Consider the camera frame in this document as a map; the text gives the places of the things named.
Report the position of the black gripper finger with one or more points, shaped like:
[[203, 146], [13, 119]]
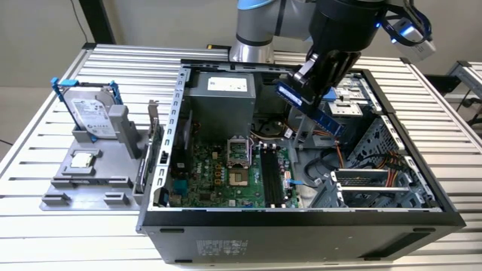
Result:
[[316, 82], [340, 65]]

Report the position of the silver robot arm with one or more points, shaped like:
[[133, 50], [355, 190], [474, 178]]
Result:
[[255, 28]]

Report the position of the black RAM slot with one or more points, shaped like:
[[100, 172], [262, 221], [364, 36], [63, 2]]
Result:
[[266, 175], [275, 175], [279, 175], [270, 175]]

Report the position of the grey metal drive cage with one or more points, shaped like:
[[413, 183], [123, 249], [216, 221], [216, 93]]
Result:
[[304, 127]]

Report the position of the round chassis speaker disc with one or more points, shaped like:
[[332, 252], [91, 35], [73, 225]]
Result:
[[271, 128]]

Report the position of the grey power supply unit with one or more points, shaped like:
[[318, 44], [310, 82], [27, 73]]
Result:
[[222, 113]]

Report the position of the yellow tipped black connector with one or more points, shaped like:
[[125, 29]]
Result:
[[218, 47]]

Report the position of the neighbouring metal table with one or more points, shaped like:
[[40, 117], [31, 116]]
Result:
[[466, 70]]

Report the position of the CPU socket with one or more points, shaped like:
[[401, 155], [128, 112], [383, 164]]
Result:
[[238, 178]]

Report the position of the metal disk bay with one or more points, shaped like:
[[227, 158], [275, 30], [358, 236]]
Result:
[[376, 188]]

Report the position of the green motherboard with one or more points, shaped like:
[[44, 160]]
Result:
[[226, 194]]

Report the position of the blue port block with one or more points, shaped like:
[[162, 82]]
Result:
[[180, 187]]

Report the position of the graphics card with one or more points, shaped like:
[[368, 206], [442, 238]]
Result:
[[140, 175]]

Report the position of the black PC case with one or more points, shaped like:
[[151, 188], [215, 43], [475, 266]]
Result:
[[263, 242]]

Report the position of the hard disk in blue carrier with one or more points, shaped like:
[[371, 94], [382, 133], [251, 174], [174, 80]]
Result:
[[88, 113]]

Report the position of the grey parts rack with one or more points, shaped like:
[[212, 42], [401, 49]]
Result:
[[108, 169]]

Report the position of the silver CPU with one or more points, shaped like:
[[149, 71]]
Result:
[[80, 161]]

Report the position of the blue plastic drive bracket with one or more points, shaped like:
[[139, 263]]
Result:
[[330, 96]]

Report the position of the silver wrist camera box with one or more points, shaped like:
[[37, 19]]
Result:
[[418, 48]]

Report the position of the black upright frame post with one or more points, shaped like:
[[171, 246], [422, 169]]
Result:
[[97, 22]]

